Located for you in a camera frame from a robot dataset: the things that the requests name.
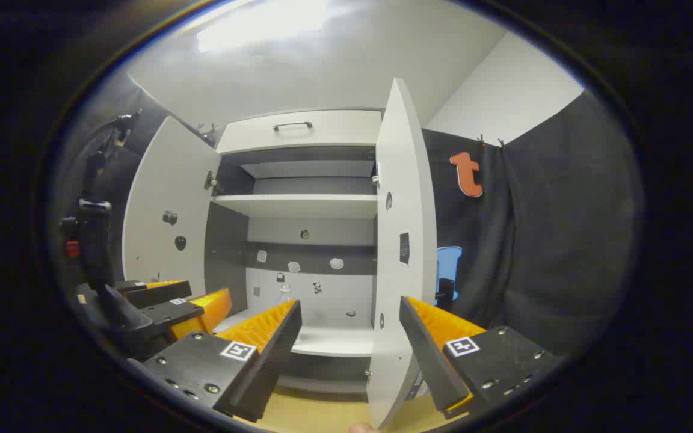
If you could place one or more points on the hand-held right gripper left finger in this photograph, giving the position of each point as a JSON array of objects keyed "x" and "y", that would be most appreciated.
[{"x": 274, "y": 361}]

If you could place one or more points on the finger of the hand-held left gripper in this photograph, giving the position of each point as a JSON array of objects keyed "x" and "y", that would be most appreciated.
[
  {"x": 154, "y": 294},
  {"x": 202, "y": 313}
]

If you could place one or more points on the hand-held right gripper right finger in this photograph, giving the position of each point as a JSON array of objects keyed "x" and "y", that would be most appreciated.
[{"x": 428, "y": 355}]

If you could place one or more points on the white grey cabinet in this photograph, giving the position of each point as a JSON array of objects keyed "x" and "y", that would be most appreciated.
[{"x": 229, "y": 252}]

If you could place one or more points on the clear plastic bottle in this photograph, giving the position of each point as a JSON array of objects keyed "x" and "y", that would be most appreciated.
[{"x": 286, "y": 294}]

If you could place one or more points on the white cabinet door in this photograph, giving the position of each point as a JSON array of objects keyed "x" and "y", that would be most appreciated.
[
  {"x": 403, "y": 198},
  {"x": 160, "y": 180}
]

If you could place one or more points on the white cabinet shelf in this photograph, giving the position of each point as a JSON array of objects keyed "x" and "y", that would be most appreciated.
[
  {"x": 334, "y": 340},
  {"x": 298, "y": 205}
]

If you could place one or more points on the metal door hinge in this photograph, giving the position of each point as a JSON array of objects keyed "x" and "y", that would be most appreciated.
[
  {"x": 375, "y": 178},
  {"x": 209, "y": 180}
]

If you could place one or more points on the black backdrop cloth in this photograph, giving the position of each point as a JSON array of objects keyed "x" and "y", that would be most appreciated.
[{"x": 563, "y": 240}]

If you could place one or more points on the white drawer front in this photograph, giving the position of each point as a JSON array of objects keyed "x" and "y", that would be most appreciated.
[{"x": 322, "y": 135}]

